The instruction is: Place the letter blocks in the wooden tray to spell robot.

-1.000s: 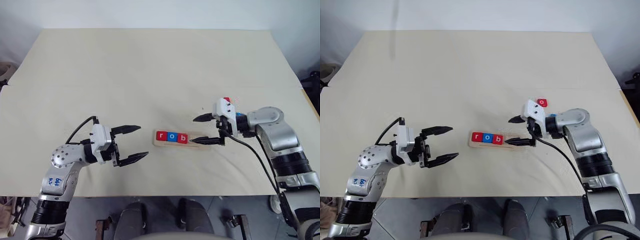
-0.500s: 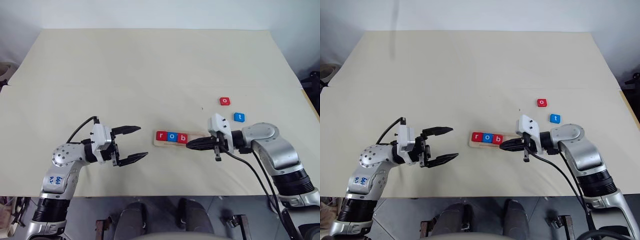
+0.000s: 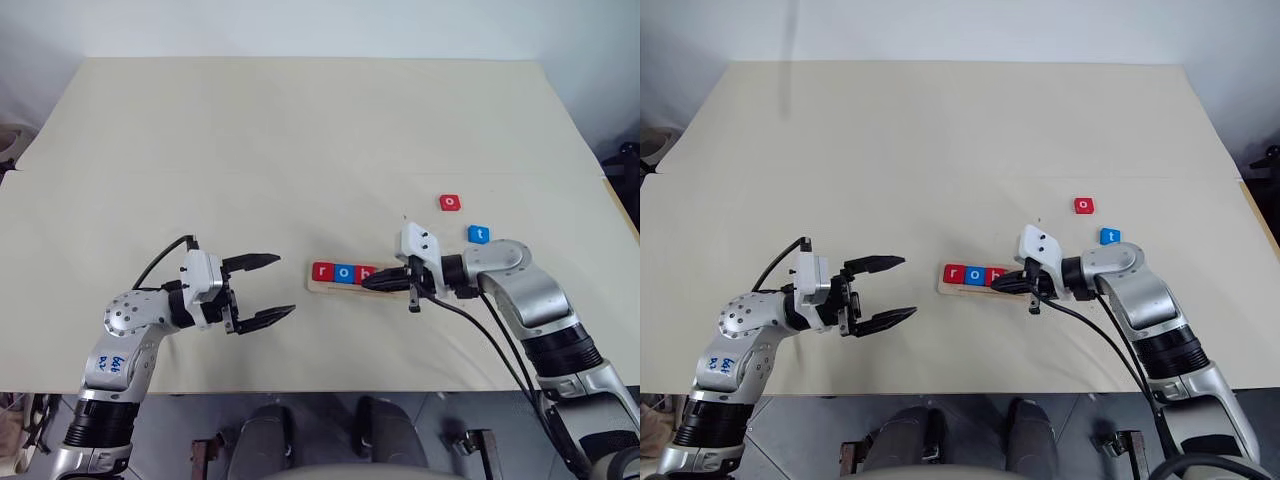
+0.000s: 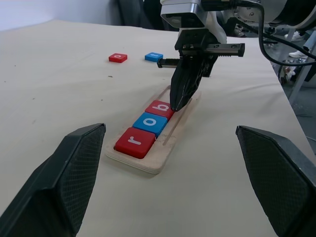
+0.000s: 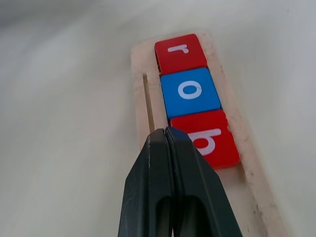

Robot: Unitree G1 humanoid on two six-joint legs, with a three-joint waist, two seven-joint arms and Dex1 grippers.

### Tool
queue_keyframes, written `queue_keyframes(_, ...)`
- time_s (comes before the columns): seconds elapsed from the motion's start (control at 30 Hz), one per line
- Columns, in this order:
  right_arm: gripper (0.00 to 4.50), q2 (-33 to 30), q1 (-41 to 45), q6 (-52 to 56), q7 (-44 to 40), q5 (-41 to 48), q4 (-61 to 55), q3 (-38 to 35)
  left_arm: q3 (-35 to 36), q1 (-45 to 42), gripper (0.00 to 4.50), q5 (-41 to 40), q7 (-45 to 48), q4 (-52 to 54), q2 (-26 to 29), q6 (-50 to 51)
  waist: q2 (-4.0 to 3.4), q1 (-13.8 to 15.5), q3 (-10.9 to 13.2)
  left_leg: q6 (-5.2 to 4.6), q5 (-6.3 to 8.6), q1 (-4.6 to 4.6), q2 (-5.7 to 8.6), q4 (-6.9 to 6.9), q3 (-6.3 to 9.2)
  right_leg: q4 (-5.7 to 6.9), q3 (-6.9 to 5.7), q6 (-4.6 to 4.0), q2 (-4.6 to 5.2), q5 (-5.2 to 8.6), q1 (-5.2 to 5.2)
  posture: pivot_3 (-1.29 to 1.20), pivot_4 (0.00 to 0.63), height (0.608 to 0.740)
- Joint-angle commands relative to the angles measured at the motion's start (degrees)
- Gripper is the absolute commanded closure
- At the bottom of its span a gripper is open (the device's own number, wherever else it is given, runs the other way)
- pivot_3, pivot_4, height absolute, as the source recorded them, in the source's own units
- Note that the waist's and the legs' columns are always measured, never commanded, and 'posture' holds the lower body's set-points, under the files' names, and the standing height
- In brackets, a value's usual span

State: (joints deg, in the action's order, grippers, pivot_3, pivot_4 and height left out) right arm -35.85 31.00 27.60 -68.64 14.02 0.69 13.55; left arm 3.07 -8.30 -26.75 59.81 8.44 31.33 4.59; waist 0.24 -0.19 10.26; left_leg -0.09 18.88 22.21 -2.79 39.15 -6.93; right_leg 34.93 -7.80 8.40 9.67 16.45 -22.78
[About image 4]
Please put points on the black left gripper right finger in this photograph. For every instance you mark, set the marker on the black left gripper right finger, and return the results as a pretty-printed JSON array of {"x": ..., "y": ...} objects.
[{"x": 276, "y": 182}]

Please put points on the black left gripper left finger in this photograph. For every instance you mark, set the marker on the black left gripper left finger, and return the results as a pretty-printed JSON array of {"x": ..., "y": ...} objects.
[{"x": 49, "y": 187}]

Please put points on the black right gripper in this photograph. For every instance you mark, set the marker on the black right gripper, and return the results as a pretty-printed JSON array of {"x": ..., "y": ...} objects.
[{"x": 195, "y": 40}]

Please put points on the red letter b block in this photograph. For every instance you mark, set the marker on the red letter b block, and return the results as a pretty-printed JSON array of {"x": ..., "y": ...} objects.
[{"x": 159, "y": 108}]

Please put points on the blue letter t block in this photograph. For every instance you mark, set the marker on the blue letter t block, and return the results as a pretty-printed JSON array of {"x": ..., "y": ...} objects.
[{"x": 153, "y": 56}]

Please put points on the blue letter o block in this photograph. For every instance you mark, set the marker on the blue letter o block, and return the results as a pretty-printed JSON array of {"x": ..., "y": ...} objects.
[{"x": 150, "y": 123}]

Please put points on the wooden letter tray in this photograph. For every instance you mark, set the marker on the wooden letter tray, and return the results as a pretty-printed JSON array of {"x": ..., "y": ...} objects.
[{"x": 172, "y": 138}]

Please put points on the red letter o block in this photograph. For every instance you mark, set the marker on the red letter o block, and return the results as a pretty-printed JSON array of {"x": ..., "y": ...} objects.
[{"x": 118, "y": 57}]

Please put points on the red letter r block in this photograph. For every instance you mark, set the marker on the red letter r block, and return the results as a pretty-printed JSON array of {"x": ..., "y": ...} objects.
[{"x": 134, "y": 143}]

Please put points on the dark chair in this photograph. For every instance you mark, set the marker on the dark chair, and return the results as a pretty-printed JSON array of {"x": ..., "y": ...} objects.
[{"x": 145, "y": 13}]

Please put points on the white sneaker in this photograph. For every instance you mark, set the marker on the white sneaker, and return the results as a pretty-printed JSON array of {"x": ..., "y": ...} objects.
[
  {"x": 298, "y": 54},
  {"x": 295, "y": 36}
]

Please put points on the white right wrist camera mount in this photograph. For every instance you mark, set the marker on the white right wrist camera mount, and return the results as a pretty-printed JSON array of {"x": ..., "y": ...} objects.
[{"x": 187, "y": 14}]

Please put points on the grey metal frame leg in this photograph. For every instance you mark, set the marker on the grey metal frame leg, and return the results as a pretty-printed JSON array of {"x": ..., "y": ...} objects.
[{"x": 300, "y": 79}]

